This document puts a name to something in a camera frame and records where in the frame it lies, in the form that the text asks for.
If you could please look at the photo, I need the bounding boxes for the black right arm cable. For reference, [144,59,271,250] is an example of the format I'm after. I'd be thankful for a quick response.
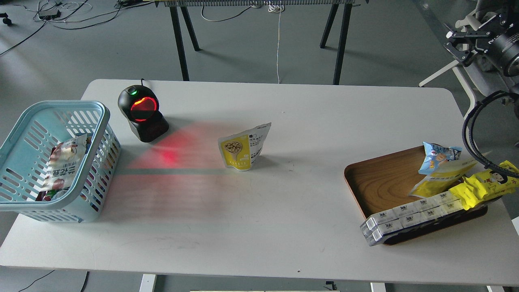
[462,90,519,179]

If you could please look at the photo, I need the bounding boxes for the white clear box lower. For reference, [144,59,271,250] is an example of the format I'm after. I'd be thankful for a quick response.
[361,200,463,246]

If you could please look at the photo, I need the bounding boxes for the white clear box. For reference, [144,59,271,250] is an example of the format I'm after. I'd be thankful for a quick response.
[360,191,463,236]
[361,200,463,246]

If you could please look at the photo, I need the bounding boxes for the black floor cables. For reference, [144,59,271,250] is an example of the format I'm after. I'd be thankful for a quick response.
[0,0,154,57]

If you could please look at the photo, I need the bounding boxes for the white hanging cord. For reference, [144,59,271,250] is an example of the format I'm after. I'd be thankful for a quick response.
[267,4,284,84]

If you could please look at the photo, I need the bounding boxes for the black barcode scanner red light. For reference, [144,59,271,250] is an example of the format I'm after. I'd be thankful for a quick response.
[118,78,169,143]

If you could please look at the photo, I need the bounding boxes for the wooden tray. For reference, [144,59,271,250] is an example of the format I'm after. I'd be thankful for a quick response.
[344,146,488,245]

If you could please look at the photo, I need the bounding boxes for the yellow cartoon snack bag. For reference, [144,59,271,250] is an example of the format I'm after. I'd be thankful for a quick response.
[448,170,519,210]

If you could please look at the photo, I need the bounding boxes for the black trestle table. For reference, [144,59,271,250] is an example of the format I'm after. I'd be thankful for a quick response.
[166,2,354,85]

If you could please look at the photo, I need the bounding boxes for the white clear box upper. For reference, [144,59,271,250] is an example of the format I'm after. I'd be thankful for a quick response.
[360,191,463,236]

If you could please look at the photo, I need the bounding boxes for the yellow white flat pouch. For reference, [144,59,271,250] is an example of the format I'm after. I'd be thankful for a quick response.
[408,158,478,198]

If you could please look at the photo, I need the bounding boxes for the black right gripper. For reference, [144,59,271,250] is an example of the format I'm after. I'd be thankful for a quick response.
[444,3,519,77]

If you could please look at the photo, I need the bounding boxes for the blue snack bag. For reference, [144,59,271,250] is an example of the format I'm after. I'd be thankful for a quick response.
[418,141,462,175]

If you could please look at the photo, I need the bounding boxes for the light blue plastic basket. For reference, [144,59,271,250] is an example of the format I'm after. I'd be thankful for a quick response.
[1,101,122,223]

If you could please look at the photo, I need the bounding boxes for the yellow white snack pouch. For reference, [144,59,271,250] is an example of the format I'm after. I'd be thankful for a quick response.
[218,122,271,171]

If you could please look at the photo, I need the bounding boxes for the white red snack bag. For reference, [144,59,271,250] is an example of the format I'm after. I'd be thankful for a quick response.
[36,134,92,202]

